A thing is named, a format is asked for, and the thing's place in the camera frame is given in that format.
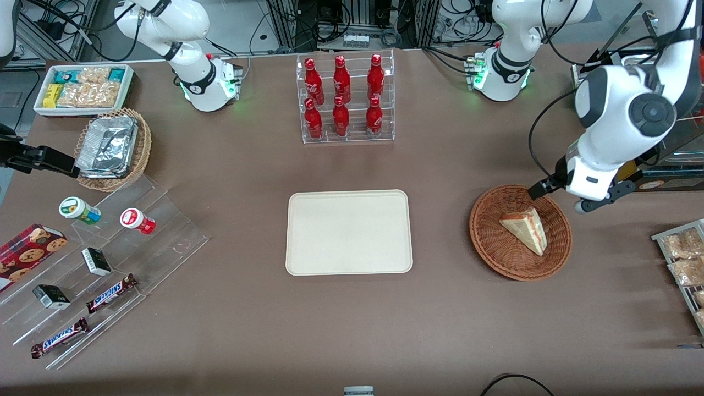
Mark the white power strip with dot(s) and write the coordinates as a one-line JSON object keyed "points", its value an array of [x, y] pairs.
{"points": [[356, 40]]}

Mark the small clear cracker bag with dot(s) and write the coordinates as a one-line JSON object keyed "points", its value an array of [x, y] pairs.
{"points": [[93, 75]]}

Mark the white plastic snack bin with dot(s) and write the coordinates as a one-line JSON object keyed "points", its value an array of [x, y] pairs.
{"points": [[38, 110]]}

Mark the red soda bottle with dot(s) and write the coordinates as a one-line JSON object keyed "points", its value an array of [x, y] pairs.
{"points": [[374, 116], [341, 78], [313, 120], [375, 76], [340, 117], [313, 80]]}

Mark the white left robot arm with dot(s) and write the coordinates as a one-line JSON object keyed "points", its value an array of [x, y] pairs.
{"points": [[610, 110]]}

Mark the yellow snack packet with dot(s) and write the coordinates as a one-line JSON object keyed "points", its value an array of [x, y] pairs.
{"points": [[52, 96]]}

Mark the red tartan cookie box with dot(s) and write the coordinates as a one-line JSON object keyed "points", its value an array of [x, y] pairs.
{"points": [[30, 253]]}

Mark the red lid yogurt cup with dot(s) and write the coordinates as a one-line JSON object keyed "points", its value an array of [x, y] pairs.
{"points": [[135, 220]]}

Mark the cream plastic tray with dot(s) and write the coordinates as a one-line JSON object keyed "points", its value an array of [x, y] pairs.
{"points": [[349, 232]]}

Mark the small black box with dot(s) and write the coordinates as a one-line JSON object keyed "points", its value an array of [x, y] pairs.
{"points": [[97, 262], [51, 297]]}

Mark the tray of packaged snacks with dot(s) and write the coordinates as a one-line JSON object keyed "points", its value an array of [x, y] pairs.
{"points": [[660, 237]]}

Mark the silver foil tray stack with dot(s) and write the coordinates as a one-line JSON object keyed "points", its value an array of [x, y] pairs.
{"points": [[107, 146]]}

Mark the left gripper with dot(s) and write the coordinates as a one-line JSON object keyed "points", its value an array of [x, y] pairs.
{"points": [[551, 182]]}

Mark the light wicker basket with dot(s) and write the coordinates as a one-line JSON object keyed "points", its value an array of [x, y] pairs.
{"points": [[144, 148]]}

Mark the green lid yogurt cup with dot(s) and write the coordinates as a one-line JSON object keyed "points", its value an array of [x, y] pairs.
{"points": [[77, 209]]}

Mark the Snickers bar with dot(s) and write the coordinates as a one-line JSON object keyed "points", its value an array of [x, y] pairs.
{"points": [[110, 294], [59, 338]]}

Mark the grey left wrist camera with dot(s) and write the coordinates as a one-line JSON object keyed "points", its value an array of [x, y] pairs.
{"points": [[616, 192]]}

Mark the brown wicker basket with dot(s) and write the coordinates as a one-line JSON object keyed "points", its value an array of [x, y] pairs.
{"points": [[495, 253]]}

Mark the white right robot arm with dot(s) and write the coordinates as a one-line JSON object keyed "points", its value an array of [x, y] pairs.
{"points": [[203, 82]]}

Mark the wrapped triangle sandwich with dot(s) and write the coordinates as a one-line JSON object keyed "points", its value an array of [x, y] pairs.
{"points": [[528, 228]]}

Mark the large clear cracker bag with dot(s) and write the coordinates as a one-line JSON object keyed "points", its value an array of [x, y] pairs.
{"points": [[91, 94]]}

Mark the clear bag of biscuits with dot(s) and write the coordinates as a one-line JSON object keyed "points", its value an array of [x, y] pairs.
{"points": [[687, 272], [699, 298], [700, 319], [685, 245]]}

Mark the small teal snack packet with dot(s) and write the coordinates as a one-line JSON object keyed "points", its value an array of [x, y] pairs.
{"points": [[117, 74]]}

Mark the black display shelf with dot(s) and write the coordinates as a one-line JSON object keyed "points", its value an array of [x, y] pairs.
{"points": [[682, 165]]}

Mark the grey device edge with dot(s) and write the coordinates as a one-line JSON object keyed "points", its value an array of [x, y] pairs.
{"points": [[358, 391]]}

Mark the clear acrylic stepped shelf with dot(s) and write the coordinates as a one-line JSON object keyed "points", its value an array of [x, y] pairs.
{"points": [[165, 242]]}

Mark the clear acrylic bottle rack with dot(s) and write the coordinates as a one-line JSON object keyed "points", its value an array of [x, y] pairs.
{"points": [[356, 138]]}

